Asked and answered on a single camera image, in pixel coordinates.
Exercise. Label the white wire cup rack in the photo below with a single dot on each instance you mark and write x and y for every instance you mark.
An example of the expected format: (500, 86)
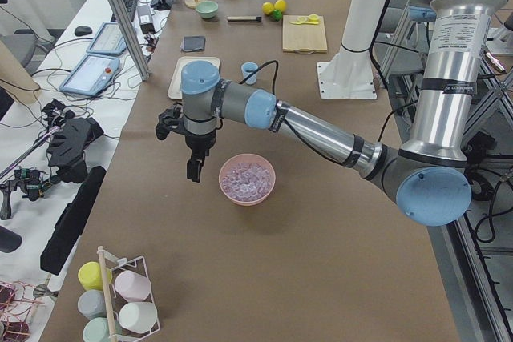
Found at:
(111, 266)

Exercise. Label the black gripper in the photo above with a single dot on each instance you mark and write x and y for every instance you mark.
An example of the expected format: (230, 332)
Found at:
(198, 142)

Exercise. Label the pink bowl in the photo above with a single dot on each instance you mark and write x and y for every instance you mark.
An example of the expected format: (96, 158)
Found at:
(247, 158)

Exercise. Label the green cup in rack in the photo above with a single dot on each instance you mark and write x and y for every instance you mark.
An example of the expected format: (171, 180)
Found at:
(96, 330)

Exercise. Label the light blue plastic cup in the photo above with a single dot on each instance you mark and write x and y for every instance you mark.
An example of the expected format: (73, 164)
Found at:
(249, 72)

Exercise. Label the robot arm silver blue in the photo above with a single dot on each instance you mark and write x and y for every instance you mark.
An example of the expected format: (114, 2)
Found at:
(424, 176)

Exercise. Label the cream rabbit tray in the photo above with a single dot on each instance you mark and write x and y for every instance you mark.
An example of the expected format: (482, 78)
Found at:
(174, 91)

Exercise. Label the teach pendant near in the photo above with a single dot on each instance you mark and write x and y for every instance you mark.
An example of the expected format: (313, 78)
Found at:
(93, 74)

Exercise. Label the grey cup in rack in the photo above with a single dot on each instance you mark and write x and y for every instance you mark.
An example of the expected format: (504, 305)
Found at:
(91, 304)

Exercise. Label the clear ice cubes pile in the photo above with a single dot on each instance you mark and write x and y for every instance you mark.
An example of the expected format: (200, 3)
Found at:
(247, 182)

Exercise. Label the yellow plastic knife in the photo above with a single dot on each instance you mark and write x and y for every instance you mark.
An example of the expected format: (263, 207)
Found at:
(304, 22)

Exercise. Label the teach pendant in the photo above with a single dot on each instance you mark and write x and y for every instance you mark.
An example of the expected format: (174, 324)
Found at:
(93, 74)
(108, 40)

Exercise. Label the black device on desk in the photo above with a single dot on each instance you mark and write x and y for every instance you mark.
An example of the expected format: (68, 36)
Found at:
(67, 146)

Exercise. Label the grey folded cloth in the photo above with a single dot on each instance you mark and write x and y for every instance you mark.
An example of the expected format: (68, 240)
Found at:
(193, 43)

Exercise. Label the white cup in rack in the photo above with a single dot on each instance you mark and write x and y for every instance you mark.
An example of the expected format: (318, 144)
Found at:
(138, 317)

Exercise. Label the yellow cup in rack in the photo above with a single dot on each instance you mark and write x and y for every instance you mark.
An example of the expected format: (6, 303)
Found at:
(90, 277)

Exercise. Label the pink cup in rack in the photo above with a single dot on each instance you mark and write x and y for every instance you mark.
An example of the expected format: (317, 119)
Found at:
(132, 286)

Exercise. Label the green lime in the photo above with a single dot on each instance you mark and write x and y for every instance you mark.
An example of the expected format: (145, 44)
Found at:
(276, 15)

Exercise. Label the black computer mouse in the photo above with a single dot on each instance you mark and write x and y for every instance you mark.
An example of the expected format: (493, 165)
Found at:
(82, 31)

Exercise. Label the teach pendant far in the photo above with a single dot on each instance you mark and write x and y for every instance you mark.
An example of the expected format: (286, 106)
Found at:
(108, 40)

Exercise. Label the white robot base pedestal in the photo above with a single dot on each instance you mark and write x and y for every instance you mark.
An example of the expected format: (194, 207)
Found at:
(349, 74)

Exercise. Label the wooden cutting board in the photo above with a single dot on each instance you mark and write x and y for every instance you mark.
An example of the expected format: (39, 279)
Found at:
(304, 39)

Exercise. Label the mint green bowl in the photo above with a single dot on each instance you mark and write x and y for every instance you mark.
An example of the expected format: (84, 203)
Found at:
(207, 10)

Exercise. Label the yellow lemon near muddler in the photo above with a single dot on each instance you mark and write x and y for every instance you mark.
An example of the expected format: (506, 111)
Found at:
(267, 8)

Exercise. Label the black long speaker bar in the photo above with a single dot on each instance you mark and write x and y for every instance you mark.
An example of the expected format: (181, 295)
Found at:
(69, 227)

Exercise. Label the yellow lemon outer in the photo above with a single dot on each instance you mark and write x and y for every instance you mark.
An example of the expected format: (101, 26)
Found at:
(280, 5)

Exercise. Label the aluminium frame post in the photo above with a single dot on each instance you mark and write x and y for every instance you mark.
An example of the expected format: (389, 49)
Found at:
(119, 10)

